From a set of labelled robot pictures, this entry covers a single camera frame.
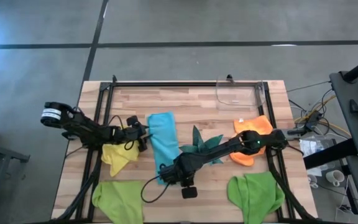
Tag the black power adapter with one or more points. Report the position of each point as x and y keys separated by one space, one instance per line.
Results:
x=312 y=119

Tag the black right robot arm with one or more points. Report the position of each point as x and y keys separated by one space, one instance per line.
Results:
x=216 y=149

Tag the yellow microfiber towel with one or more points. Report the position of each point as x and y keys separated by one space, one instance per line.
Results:
x=117 y=157

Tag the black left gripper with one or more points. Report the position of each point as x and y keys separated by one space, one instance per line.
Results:
x=132 y=133

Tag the orange microfiber towel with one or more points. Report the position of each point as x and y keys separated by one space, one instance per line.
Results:
x=253 y=124

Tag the black crossbeam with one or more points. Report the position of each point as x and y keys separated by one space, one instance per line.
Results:
x=331 y=154

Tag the white plastic bag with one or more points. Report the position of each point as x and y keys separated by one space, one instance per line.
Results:
x=315 y=146

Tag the green microfiber towel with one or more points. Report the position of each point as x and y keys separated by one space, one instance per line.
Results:
x=120 y=202
x=256 y=196

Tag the white mug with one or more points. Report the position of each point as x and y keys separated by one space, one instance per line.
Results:
x=312 y=181
x=334 y=177

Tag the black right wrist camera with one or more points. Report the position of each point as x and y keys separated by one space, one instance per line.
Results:
x=189 y=192

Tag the blue microfiber towel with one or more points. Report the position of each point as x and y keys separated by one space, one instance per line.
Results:
x=163 y=137

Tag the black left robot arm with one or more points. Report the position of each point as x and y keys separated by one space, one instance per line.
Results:
x=82 y=126

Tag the clear plastic bin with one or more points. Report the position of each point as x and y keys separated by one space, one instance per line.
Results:
x=219 y=93

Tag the black aluminium table frame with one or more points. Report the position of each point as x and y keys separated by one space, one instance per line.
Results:
x=182 y=84

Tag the grey side table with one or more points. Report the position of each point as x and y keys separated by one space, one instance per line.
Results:
x=5 y=154

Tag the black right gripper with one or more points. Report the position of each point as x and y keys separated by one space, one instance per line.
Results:
x=179 y=172

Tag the snake plant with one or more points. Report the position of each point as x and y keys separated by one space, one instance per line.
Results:
x=197 y=143

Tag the black desk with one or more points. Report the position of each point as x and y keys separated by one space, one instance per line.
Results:
x=353 y=124

